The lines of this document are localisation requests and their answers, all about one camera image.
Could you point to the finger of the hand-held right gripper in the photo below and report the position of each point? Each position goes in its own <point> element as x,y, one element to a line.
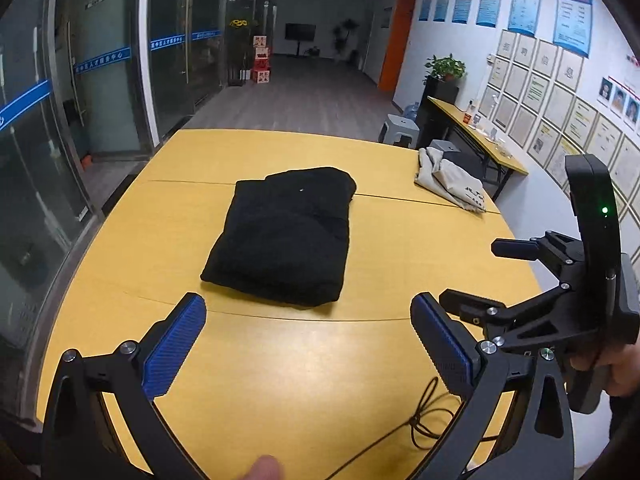
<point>470,305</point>
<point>520,248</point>

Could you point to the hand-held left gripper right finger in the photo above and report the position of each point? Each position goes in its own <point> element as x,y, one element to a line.
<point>442,345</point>

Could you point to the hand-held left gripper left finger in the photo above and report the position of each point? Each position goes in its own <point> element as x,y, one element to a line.
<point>172,347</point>

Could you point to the black garment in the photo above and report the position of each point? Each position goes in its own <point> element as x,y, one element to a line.
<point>285,240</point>

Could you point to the person's right hand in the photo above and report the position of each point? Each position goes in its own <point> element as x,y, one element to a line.
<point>625,370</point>

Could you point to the person's left hand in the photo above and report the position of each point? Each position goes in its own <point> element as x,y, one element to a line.
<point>264,470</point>

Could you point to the beige garment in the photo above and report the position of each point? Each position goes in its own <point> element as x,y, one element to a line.
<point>445,180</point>

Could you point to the small grey box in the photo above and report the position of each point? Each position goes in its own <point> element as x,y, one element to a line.
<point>445,145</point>

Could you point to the long yellow side table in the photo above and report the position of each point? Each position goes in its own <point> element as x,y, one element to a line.
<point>452,112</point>

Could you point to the grey plastic stool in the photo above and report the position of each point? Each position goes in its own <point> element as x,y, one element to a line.
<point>400,125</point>

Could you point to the blue water jug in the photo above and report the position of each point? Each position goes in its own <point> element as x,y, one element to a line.
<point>411,111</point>

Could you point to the black cabinet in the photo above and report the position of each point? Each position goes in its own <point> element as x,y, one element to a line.
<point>440,92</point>

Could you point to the green potted plant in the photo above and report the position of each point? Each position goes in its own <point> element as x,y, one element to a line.
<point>445,66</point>

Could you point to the orange door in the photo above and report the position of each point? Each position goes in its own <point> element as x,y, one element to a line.
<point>397,40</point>

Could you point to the glass door with blue stripe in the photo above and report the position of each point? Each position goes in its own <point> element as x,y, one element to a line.
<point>30,125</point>

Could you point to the tall dark potted plant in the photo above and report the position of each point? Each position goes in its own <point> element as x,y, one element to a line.
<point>346,35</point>

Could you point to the red printed box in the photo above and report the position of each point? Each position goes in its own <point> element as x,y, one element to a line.
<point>262,72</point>
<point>260,41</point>
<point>262,54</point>

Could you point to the dark glass double door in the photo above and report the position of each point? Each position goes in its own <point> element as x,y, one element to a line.
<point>170,50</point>

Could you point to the black television on stand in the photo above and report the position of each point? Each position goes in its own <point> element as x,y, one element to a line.
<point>300,31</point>

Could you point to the sunflower arrangement on stand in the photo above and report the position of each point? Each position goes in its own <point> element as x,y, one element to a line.
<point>238,35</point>

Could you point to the wall photo board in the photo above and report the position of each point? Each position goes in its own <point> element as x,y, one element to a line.
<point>620,102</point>

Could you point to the wall of framed certificates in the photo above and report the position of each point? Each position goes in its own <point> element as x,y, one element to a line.
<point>565,95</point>

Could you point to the row of blue wall posters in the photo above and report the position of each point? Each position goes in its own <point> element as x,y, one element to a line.
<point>524,10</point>

